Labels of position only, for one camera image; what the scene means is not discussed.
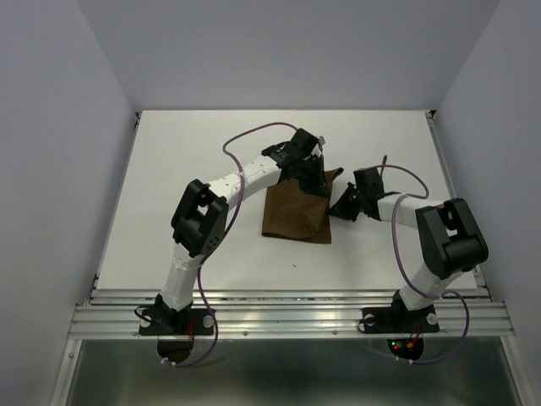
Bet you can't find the brown cloth napkin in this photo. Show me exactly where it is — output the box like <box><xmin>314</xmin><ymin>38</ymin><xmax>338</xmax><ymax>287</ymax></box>
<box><xmin>261</xmin><ymin>179</ymin><xmax>331</xmax><ymax>244</ymax></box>

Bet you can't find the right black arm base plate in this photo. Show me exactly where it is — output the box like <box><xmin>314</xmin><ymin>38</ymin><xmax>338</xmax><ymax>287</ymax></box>
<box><xmin>357</xmin><ymin>305</ymin><xmax>440</xmax><ymax>335</ymax></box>

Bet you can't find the brown wooden spoon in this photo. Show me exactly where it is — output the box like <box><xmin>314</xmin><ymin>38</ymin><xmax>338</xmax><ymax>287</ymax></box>
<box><xmin>380</xmin><ymin>154</ymin><xmax>388</xmax><ymax>175</ymax></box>

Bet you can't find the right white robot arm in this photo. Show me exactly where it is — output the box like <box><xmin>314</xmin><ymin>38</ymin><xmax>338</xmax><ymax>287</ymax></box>
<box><xmin>330</xmin><ymin>164</ymin><xmax>489</xmax><ymax>330</ymax></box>

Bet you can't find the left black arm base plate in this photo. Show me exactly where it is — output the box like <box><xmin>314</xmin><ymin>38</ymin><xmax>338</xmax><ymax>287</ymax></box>
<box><xmin>135</xmin><ymin>307</ymin><xmax>215</xmax><ymax>337</ymax></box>

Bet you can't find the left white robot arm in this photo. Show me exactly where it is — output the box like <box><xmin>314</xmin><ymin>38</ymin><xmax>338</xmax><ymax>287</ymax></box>
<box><xmin>154</xmin><ymin>129</ymin><xmax>329</xmax><ymax>333</ymax></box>

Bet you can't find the aluminium front rail frame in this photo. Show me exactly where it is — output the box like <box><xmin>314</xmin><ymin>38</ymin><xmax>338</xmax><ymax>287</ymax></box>
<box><xmin>51</xmin><ymin>287</ymin><xmax>536</xmax><ymax>405</ymax></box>

